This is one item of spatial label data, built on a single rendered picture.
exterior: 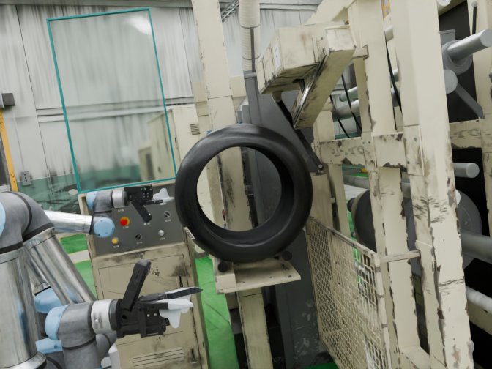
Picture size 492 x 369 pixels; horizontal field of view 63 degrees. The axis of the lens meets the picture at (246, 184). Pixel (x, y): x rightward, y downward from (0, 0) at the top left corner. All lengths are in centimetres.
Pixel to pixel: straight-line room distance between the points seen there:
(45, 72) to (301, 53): 999
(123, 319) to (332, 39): 106
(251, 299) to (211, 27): 140
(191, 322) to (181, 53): 1005
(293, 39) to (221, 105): 68
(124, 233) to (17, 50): 926
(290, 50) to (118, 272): 154
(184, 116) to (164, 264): 334
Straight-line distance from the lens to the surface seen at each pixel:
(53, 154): 1094
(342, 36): 146
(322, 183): 206
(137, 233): 239
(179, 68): 1176
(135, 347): 254
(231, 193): 205
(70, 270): 116
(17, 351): 111
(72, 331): 104
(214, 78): 207
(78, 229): 167
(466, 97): 185
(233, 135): 164
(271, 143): 166
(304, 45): 151
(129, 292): 98
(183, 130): 541
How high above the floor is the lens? 138
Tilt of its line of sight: 5 degrees down
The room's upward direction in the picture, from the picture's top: 8 degrees counter-clockwise
